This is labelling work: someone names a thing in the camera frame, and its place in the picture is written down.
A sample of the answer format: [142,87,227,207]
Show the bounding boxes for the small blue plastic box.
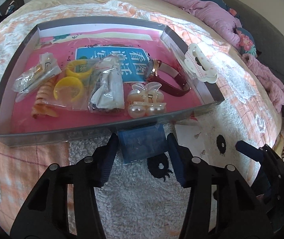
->
[117,124,168,165]

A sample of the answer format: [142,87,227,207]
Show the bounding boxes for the pearl hair claw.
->
[127,82,167,119]

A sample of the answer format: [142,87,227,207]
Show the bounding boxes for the orange and white fleece blanket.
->
[0,0,284,229]

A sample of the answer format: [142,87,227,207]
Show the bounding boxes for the orange spiral hair clip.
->
[31,76,59,119]

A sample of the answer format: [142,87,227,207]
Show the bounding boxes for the pink book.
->
[11,28,205,128]

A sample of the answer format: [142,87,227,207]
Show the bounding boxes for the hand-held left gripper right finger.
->
[165,132,273,239]

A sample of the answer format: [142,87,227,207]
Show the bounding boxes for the white hair claw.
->
[184,43,217,84]

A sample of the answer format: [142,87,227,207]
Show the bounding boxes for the white earring card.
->
[174,124,213,164]

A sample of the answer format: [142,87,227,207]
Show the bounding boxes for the clear bag with yellow bangles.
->
[53,58,94,110]

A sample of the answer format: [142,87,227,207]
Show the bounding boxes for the grey cardboard box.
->
[0,16,225,148]

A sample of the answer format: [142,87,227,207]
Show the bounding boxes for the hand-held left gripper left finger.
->
[10,132,119,239]

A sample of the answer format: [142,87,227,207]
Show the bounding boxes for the dark bag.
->
[0,0,25,18]

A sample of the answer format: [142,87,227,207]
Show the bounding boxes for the pink quilt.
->
[143,0,284,114]

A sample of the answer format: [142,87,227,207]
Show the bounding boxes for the red strap wristwatch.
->
[145,58,191,97]

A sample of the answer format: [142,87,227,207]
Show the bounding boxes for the clear bag with gold jewelry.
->
[12,53,62,94]

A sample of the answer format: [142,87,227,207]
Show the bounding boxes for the grey upholstered headboard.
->
[207,0,284,110]

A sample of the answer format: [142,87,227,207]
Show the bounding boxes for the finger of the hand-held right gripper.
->
[235,140,284,173]

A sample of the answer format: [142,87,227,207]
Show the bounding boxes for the clear bag with white paper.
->
[87,55,125,114]

